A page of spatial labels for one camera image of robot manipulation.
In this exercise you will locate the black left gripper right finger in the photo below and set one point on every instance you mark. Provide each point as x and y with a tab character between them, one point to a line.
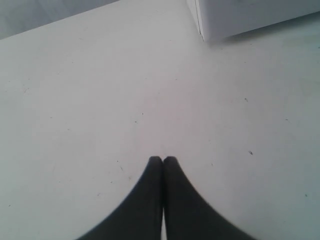
187	215

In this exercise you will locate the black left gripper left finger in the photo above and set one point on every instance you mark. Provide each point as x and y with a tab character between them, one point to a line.
140	215

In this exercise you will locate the white box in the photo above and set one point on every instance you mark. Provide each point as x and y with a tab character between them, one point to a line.
219	19

